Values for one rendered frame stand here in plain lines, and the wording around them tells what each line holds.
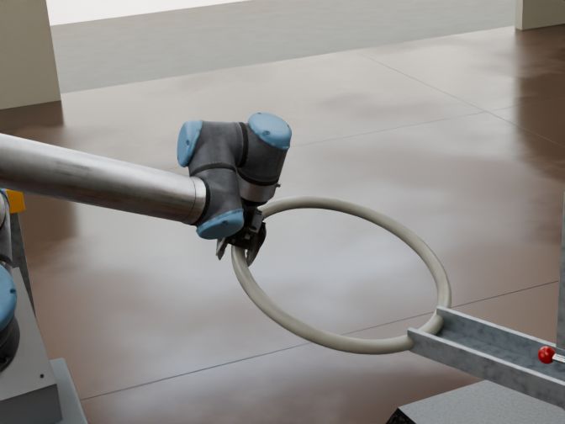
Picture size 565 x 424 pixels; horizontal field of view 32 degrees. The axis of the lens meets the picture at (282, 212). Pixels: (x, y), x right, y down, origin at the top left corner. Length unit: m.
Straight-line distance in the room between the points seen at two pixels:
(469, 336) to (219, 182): 0.62
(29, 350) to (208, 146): 0.69
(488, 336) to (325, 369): 2.01
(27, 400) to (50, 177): 0.76
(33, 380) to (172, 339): 2.09
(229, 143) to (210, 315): 2.63
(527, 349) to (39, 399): 1.05
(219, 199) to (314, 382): 2.19
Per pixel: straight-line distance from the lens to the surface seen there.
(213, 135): 1.87
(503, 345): 2.03
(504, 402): 2.33
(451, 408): 2.30
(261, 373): 4.00
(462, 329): 2.06
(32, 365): 2.26
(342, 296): 4.54
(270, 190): 1.97
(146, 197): 1.71
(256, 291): 1.97
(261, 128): 1.90
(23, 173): 1.60
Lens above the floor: 2.09
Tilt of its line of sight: 22 degrees down
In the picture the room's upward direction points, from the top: 4 degrees counter-clockwise
